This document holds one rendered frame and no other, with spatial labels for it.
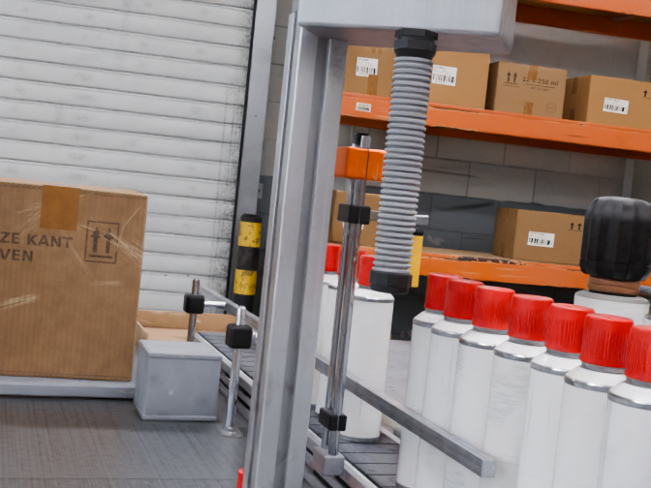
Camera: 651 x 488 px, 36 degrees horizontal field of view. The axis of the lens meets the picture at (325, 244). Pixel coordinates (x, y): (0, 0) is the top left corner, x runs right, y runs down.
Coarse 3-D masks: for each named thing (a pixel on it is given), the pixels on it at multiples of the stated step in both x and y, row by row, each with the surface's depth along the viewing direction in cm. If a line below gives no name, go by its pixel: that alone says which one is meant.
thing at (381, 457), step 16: (208, 336) 173; (224, 336) 175; (224, 352) 158; (240, 368) 147; (320, 432) 112; (352, 448) 107; (368, 448) 107; (384, 448) 108; (352, 464) 101; (368, 464) 101; (384, 464) 102; (384, 480) 96
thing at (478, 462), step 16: (208, 288) 174; (256, 320) 139; (320, 368) 112; (352, 384) 102; (368, 384) 100; (368, 400) 97; (384, 400) 94; (400, 416) 90; (416, 416) 88; (416, 432) 86; (432, 432) 83; (448, 432) 83; (448, 448) 80; (464, 448) 78; (464, 464) 78; (480, 464) 75
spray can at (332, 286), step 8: (336, 280) 119; (328, 288) 119; (336, 288) 118; (328, 296) 119; (328, 304) 119; (328, 312) 119; (328, 320) 119; (328, 328) 119; (328, 336) 118; (328, 344) 118; (328, 352) 118; (320, 376) 120; (320, 384) 119; (320, 392) 119; (320, 400) 119
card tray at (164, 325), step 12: (144, 312) 205; (156, 312) 206; (168, 312) 207; (180, 312) 208; (144, 324) 206; (156, 324) 206; (168, 324) 207; (180, 324) 208; (204, 324) 210; (216, 324) 210; (144, 336) 177; (156, 336) 196; (168, 336) 197; (180, 336) 199
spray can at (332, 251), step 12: (336, 252) 125; (336, 264) 125; (324, 276) 124; (336, 276) 125; (324, 288) 123; (324, 300) 123; (324, 312) 124; (324, 324) 124; (312, 396) 124; (312, 408) 124
